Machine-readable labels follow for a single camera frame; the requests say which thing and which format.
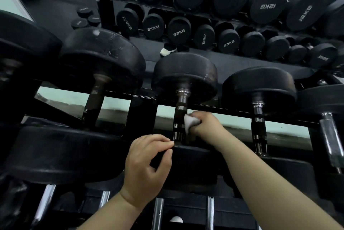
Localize person's left hand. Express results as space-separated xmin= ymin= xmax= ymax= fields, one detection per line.
xmin=120 ymin=134 xmax=175 ymax=209

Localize person's right hand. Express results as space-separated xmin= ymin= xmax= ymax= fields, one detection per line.
xmin=185 ymin=111 xmax=229 ymax=152

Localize white wiping cloth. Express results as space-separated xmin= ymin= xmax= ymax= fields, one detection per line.
xmin=184 ymin=114 xmax=201 ymax=135

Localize person's left forearm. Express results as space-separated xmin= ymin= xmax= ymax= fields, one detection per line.
xmin=78 ymin=192 xmax=144 ymax=230

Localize person's right forearm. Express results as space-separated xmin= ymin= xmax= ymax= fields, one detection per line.
xmin=215 ymin=130 xmax=344 ymax=230

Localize black metal dumbbell rack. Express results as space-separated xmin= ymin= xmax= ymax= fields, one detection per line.
xmin=0 ymin=76 xmax=344 ymax=230

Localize large wall mirror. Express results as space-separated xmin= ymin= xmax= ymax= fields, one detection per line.
xmin=0 ymin=0 xmax=344 ymax=141

